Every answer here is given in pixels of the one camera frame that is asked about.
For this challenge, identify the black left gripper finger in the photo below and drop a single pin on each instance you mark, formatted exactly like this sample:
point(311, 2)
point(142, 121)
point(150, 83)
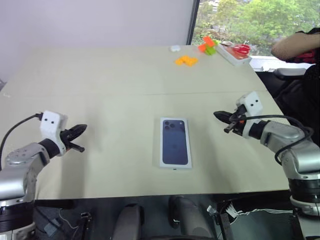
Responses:
point(77, 147)
point(78, 130)

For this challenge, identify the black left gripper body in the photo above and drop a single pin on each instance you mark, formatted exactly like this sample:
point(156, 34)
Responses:
point(65, 137)

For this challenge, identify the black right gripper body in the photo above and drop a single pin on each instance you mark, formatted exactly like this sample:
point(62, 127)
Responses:
point(240, 120)

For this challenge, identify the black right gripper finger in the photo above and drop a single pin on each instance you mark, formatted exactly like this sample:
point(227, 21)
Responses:
point(225, 116)
point(230, 128)

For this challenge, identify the white smartphone box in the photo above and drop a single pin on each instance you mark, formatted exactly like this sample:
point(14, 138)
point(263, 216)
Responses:
point(175, 142)

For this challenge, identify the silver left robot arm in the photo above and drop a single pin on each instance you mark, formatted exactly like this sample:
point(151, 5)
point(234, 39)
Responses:
point(15, 175)

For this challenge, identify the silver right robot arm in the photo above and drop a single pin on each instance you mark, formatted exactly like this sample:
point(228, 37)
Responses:
point(297, 150)

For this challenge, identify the white tray with red scissors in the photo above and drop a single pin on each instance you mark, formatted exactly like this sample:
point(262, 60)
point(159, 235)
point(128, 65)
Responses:
point(233, 58)

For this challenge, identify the person black clothed body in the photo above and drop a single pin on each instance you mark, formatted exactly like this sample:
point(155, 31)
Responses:
point(300, 100)

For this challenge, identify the green toy block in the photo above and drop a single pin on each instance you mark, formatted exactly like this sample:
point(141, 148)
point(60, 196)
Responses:
point(212, 50)

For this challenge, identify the grey chair armrest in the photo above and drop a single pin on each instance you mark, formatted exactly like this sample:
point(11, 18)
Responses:
point(288, 72)

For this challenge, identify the yellow-orange toy block cluster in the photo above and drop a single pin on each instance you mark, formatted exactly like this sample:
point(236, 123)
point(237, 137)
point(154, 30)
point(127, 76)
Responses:
point(186, 60)

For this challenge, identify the red scissors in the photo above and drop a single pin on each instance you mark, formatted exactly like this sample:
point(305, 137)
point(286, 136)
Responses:
point(242, 48)

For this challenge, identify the orange toy block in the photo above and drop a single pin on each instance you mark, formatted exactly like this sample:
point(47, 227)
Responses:
point(207, 43)

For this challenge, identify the silver metal buckle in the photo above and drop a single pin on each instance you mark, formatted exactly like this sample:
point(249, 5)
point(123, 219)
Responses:
point(212, 210)

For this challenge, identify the white earbuds case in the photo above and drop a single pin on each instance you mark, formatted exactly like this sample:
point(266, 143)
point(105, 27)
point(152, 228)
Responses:
point(175, 48)

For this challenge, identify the dark grey rounded shape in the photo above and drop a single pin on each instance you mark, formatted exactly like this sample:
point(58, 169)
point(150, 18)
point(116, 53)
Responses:
point(190, 220)

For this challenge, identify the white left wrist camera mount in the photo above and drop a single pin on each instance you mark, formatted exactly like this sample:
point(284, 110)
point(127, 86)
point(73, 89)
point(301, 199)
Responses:
point(51, 122)

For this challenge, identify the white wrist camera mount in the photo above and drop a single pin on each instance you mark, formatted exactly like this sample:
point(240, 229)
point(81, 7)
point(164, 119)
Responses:
point(51, 122)
point(252, 102)

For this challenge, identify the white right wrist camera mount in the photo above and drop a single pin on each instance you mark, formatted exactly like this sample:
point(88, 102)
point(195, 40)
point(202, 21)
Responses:
point(252, 102)

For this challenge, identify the black window frame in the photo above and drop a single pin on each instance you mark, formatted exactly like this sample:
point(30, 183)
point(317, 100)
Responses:
point(193, 22)

